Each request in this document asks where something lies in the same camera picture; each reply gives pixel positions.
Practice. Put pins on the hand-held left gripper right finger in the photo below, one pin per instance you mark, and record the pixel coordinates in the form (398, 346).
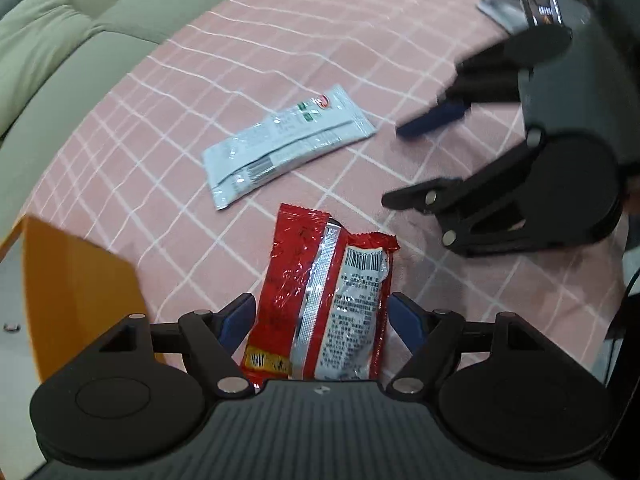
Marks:
(407, 317)

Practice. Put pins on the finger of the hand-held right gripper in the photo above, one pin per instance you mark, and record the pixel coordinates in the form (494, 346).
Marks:
(450, 195)
(435, 117)

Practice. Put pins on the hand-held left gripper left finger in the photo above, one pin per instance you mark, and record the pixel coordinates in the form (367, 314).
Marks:
(235, 322)

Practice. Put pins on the red snack packet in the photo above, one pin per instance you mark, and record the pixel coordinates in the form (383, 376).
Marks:
(320, 310)

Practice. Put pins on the orange cardboard box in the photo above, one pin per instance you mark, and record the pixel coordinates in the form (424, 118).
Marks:
(75, 285)

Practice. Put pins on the grey phone stand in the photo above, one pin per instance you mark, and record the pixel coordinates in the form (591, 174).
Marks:
(500, 10)

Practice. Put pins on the white snack packet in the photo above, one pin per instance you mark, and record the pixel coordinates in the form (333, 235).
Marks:
(285, 140)

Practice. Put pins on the pink checked tablecloth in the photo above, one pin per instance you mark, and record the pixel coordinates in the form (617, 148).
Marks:
(250, 35)

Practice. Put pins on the pale green sofa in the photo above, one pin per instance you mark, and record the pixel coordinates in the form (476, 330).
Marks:
(50, 45)

